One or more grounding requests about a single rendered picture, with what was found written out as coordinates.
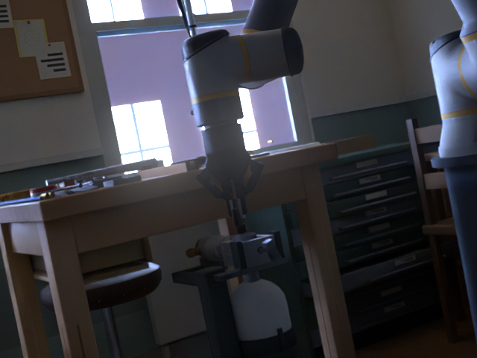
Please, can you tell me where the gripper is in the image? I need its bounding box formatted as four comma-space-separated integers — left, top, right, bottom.
195, 121, 265, 234

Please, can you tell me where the white oxygen cylinder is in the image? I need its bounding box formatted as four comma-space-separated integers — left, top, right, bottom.
228, 272, 294, 342

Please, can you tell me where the dark flat tray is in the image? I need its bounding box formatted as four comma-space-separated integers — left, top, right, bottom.
45, 159, 165, 188

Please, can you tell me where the light wooden table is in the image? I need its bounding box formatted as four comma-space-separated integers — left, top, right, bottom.
0, 135, 376, 358

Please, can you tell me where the dark green drawer cabinet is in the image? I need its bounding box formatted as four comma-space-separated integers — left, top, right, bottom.
297, 148, 445, 351

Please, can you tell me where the dark round stool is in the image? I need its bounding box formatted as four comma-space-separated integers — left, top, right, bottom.
39, 260, 163, 358

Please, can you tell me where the grey metal pole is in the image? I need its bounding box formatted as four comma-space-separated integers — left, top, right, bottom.
175, 0, 198, 38

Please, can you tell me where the red and white tin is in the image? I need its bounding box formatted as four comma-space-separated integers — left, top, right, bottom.
28, 186, 57, 198

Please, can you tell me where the wooden chair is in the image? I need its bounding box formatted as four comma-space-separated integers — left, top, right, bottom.
405, 118, 471, 345

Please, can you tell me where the blue mat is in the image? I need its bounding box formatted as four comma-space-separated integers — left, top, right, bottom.
0, 195, 42, 206

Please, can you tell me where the cork notice board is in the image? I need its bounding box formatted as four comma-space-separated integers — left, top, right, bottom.
0, 0, 85, 103

